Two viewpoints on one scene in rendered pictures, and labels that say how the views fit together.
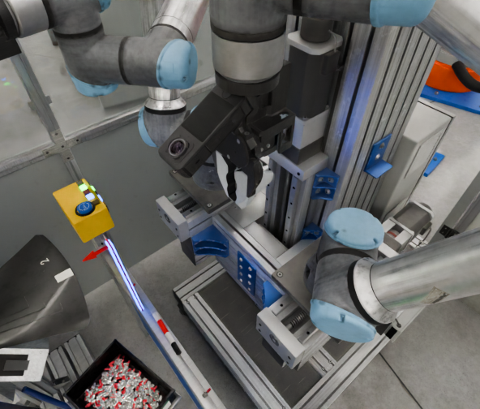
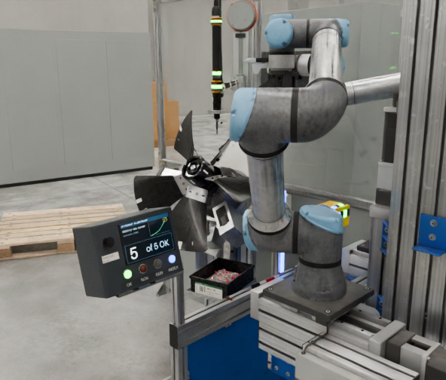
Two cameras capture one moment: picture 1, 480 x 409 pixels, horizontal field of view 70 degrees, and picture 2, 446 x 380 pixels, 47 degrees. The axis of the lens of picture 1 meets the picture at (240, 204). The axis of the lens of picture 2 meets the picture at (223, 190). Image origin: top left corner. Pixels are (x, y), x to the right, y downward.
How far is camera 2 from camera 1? 1.55 m
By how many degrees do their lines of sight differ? 76
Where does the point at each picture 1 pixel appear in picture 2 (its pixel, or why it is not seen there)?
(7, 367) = (221, 218)
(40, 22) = (304, 69)
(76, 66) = not seen: hidden behind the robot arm
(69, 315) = (240, 195)
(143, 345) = not seen: outside the picture
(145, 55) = not seen: hidden behind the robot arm
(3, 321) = (231, 182)
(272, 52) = (273, 59)
